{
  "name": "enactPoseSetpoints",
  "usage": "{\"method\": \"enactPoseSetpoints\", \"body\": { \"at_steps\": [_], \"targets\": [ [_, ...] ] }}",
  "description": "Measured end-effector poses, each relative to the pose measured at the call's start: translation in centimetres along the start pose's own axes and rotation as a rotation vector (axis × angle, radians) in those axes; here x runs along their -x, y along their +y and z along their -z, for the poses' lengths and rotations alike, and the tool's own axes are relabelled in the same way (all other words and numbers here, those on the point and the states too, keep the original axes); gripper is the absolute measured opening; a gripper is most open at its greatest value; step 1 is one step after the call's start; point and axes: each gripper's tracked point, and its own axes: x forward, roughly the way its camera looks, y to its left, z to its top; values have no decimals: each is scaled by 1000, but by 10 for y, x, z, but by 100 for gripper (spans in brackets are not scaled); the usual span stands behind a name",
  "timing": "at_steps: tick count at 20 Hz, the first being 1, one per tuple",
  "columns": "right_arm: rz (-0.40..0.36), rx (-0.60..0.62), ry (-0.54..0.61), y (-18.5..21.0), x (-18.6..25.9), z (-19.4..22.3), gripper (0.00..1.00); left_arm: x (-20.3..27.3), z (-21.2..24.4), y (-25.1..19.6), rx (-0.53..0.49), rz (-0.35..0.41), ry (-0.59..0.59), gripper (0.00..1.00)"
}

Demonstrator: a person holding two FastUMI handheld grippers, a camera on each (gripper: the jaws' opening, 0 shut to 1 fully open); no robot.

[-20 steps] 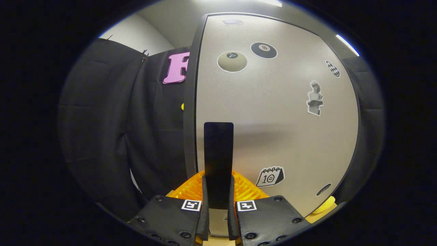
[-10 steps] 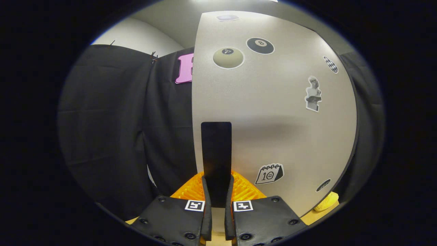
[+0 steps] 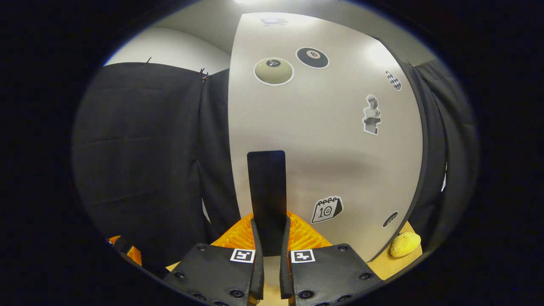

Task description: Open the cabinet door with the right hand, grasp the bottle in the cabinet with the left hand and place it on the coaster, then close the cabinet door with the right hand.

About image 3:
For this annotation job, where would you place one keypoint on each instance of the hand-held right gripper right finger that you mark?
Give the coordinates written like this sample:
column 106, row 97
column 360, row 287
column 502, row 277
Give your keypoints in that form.
column 331, row 272

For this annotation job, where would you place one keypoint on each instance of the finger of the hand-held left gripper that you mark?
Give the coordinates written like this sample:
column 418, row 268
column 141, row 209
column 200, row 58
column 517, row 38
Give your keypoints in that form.
column 127, row 250

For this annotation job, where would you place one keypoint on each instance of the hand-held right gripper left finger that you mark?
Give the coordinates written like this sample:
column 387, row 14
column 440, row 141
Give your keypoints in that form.
column 212, row 272

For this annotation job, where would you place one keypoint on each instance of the yellow bun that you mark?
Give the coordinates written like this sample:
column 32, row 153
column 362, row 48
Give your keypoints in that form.
column 405, row 245

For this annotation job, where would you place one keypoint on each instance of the grey cabinet door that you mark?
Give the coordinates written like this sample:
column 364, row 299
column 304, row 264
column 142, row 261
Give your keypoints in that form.
column 331, row 148

